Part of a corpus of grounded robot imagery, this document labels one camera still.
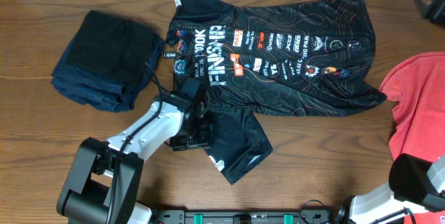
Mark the red shirt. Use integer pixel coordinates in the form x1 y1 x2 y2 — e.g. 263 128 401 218
379 51 445 224

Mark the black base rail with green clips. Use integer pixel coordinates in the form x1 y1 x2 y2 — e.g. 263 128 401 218
149 200 348 224

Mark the black jersey with orange contour lines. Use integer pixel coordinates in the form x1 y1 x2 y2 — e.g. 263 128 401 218
166 0 386 184

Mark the folded dark navy clothes stack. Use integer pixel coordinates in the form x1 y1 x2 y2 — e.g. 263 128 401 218
51 10 165 113

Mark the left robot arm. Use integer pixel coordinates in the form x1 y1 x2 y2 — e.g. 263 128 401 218
56 78 212 224

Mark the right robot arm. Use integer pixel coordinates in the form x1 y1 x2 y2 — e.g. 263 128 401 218
334 154 444 224

